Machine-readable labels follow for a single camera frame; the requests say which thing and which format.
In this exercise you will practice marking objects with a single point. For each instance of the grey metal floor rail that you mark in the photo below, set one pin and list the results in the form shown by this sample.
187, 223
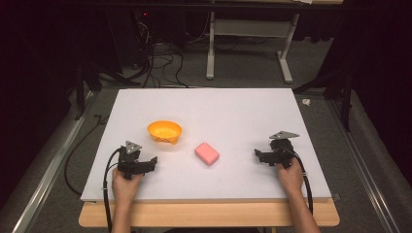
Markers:
48, 174
359, 155

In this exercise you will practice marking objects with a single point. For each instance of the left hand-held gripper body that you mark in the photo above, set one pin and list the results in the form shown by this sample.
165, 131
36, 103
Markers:
129, 161

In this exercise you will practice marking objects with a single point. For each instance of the person's right hand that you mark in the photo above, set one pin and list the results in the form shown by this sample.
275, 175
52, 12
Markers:
291, 178

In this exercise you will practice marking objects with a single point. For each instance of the orange soap dish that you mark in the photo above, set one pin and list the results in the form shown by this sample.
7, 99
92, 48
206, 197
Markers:
164, 131

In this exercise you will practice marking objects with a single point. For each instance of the person's left hand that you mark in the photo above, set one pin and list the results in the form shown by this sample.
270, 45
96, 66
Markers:
124, 187

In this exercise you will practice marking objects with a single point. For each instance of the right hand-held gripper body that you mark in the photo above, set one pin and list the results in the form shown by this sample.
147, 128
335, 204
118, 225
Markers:
281, 152

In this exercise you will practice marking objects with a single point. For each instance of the wooden table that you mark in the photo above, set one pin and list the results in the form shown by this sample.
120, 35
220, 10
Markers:
207, 213

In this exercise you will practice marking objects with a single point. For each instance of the white metal desk frame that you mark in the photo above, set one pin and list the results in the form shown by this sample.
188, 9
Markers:
210, 48

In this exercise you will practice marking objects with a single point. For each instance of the black metal stand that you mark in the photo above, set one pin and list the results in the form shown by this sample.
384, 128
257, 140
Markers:
81, 90
347, 97

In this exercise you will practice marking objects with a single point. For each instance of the crumpled white paper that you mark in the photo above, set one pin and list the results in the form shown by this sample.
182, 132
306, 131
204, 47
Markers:
306, 102

